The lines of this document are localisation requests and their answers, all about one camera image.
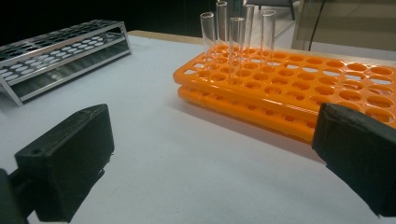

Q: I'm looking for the beige wooden furniture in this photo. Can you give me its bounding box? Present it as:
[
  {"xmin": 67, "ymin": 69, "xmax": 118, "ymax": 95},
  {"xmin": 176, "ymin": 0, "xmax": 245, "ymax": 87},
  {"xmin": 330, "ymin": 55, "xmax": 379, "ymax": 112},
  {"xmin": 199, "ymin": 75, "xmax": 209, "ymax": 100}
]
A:
[{"xmin": 292, "ymin": 0, "xmax": 396, "ymax": 52}]

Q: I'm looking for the metal test tube rack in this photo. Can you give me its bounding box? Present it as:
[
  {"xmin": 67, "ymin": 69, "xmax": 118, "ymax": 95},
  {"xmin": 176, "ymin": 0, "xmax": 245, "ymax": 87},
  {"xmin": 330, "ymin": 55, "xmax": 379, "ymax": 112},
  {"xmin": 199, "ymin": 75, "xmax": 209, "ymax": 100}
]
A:
[{"xmin": 0, "ymin": 19, "xmax": 134, "ymax": 107}]

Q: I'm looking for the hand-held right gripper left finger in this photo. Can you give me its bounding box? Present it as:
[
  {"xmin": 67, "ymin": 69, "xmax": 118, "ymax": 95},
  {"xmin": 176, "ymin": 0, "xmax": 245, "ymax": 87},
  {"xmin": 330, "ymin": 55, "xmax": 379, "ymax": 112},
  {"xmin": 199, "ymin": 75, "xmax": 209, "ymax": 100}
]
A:
[{"xmin": 13, "ymin": 103, "xmax": 116, "ymax": 223}]

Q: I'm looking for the black hanging cable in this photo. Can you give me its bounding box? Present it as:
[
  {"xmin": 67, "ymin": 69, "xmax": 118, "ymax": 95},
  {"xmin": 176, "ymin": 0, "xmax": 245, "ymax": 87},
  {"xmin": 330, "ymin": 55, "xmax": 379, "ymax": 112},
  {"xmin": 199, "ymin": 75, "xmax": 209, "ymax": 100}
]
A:
[{"xmin": 307, "ymin": 0, "xmax": 326, "ymax": 52}]

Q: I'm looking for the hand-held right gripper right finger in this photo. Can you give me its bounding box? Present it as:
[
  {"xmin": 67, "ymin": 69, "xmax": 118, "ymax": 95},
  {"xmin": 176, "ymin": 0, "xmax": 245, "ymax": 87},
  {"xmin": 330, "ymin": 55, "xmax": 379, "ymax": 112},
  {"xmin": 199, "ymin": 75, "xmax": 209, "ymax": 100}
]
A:
[{"xmin": 311, "ymin": 102, "xmax": 396, "ymax": 217}]

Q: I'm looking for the clear glass test tube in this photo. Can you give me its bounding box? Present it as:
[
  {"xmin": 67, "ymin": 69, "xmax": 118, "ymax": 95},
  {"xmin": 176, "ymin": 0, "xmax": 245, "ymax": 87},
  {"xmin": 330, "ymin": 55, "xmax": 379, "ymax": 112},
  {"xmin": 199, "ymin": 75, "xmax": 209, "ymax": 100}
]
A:
[
  {"xmin": 260, "ymin": 9, "xmax": 277, "ymax": 63},
  {"xmin": 199, "ymin": 11, "xmax": 217, "ymax": 68},
  {"xmin": 243, "ymin": 3, "xmax": 256, "ymax": 50},
  {"xmin": 229, "ymin": 17, "xmax": 246, "ymax": 83},
  {"xmin": 215, "ymin": 0, "xmax": 229, "ymax": 48}
]

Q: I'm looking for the orange test tube rack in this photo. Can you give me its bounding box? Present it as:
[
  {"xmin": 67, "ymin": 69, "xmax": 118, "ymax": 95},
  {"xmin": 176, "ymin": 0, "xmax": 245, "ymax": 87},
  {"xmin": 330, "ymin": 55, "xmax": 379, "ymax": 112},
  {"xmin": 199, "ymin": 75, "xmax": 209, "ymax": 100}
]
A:
[{"xmin": 172, "ymin": 43, "xmax": 396, "ymax": 146}]

